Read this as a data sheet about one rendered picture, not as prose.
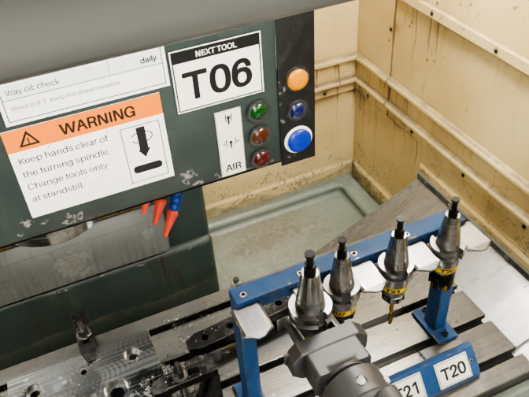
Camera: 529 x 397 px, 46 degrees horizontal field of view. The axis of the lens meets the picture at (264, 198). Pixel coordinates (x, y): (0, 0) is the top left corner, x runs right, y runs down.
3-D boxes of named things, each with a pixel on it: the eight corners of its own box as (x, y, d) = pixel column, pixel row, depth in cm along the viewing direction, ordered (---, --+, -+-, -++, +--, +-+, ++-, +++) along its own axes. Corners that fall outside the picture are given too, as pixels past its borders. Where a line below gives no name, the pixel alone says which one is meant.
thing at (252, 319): (276, 333, 101) (276, 330, 101) (246, 345, 100) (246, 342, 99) (260, 303, 106) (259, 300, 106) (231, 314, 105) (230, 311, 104)
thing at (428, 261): (445, 266, 111) (445, 263, 110) (420, 276, 109) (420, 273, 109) (422, 242, 116) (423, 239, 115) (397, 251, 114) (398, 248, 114)
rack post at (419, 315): (457, 337, 136) (480, 238, 117) (437, 346, 135) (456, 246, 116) (430, 306, 143) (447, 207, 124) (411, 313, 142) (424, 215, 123)
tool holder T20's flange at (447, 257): (446, 236, 118) (448, 226, 116) (471, 254, 114) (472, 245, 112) (421, 250, 115) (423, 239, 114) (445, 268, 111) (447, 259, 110)
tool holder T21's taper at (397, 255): (402, 250, 112) (405, 223, 108) (413, 268, 108) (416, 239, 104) (379, 257, 111) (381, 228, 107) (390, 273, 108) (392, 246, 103)
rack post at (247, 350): (275, 417, 124) (267, 320, 105) (250, 428, 122) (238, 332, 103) (255, 378, 131) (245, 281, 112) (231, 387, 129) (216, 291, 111)
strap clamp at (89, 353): (109, 384, 132) (93, 340, 122) (94, 391, 131) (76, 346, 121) (96, 339, 141) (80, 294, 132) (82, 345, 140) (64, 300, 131)
